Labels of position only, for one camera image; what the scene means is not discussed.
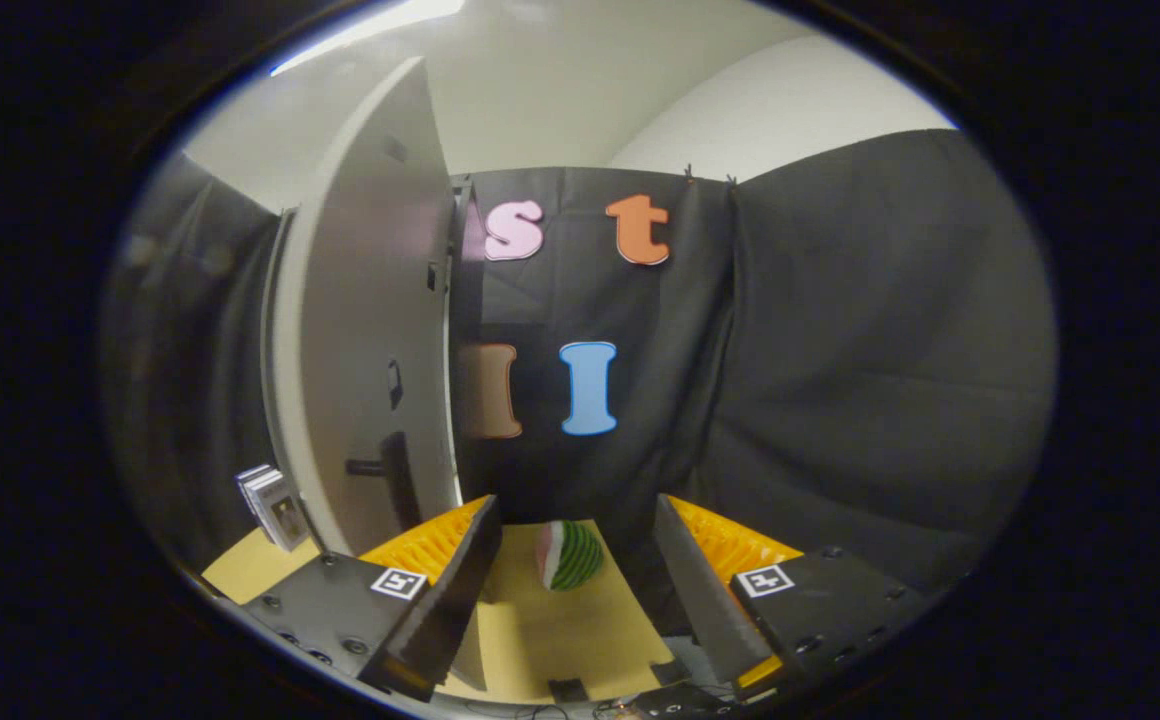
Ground white shoe cabinet door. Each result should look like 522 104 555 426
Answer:
260 56 491 693

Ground dark grey shoe cabinet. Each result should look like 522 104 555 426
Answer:
447 173 490 471

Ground black backdrop cloth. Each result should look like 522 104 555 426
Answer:
103 128 1061 643

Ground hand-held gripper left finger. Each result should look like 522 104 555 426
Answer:
239 492 504 704

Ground watermelon slice toy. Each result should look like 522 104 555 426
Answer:
536 519 605 592

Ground grey cover book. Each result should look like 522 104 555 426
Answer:
249 474 310 554

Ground blue cover book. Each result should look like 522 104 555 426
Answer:
234 462 277 523

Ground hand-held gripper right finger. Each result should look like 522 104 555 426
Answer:
652 492 932 702

